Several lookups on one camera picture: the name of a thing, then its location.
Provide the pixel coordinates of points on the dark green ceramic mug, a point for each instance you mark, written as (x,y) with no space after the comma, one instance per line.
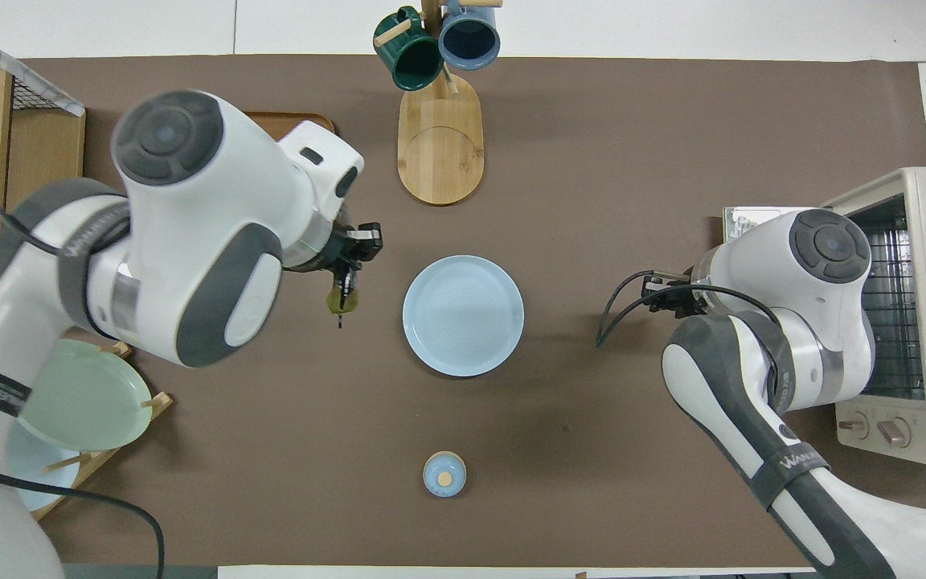
(408,56)

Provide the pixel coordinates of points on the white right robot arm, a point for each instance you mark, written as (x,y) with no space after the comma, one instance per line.
(752,402)

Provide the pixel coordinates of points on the dark purple eggplant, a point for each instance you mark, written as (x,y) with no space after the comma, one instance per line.
(342,302)

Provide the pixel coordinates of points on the wooden plate rack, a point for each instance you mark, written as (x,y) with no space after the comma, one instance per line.
(159,400)

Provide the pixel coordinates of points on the wooden mug tree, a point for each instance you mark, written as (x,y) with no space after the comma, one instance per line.
(440,153)

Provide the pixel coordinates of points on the small blue bell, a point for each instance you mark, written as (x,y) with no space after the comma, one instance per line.
(444,474)

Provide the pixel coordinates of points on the blue ceramic mug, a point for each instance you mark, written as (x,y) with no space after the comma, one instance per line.
(469,36)

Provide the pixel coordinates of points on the wooden serving tray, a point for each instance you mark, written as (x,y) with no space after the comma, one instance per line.
(286,125)

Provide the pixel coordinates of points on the pale green plate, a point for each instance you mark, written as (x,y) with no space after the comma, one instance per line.
(85,398)

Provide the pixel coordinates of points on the brown table mat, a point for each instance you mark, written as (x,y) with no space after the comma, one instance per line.
(592,161)

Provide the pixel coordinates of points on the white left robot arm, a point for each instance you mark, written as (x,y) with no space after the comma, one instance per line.
(190,201)

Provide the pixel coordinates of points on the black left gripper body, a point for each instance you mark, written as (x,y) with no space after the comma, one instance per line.
(350,245)

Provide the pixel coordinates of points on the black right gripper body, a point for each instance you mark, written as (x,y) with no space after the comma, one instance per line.
(676,297)

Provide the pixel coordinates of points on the light blue racked plate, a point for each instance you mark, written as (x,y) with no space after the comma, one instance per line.
(37,470)

